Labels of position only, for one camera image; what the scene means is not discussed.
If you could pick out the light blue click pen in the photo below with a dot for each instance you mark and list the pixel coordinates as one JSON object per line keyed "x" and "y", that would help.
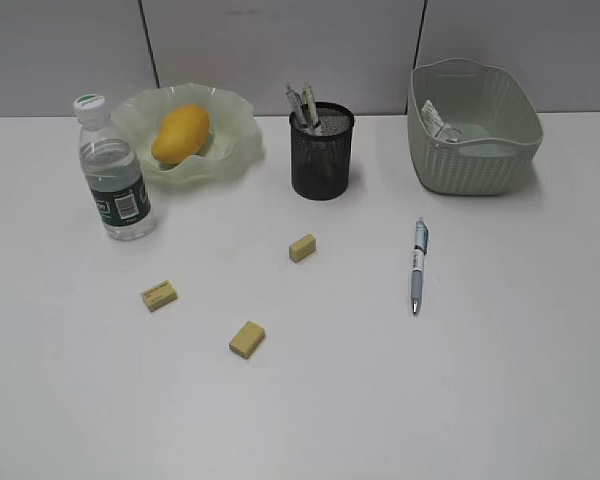
{"x": 418, "y": 260}

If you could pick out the grey click pen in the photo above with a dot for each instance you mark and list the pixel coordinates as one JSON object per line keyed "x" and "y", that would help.
{"x": 296, "y": 105}

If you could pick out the beige click pen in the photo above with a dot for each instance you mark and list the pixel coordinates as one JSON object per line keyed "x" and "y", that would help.
{"x": 314, "y": 120}

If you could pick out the yellow mango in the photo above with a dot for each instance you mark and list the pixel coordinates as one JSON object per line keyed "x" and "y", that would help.
{"x": 183, "y": 133}

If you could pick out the white waste paper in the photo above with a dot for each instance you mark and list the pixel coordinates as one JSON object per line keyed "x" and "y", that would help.
{"x": 436, "y": 127}

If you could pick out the clear plastic water bottle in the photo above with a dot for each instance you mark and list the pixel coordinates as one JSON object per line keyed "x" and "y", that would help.
{"x": 112, "y": 171}

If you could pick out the yellow eraser upper middle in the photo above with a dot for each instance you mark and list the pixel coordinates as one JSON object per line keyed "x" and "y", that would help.
{"x": 302, "y": 248}

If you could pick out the black mesh pen holder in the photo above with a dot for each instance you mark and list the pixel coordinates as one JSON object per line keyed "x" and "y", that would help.
{"x": 320, "y": 163}

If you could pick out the yellow eraser lower middle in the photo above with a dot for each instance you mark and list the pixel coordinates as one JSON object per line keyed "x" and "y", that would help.
{"x": 247, "y": 339}

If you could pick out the green frosted glass plate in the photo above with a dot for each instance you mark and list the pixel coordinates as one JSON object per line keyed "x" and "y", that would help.
{"x": 235, "y": 141}

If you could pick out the yellow eraser with label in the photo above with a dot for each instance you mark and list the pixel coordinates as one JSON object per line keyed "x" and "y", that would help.
{"x": 159, "y": 295}

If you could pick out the light green woven basket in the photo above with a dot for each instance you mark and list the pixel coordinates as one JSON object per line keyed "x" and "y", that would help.
{"x": 500, "y": 131}

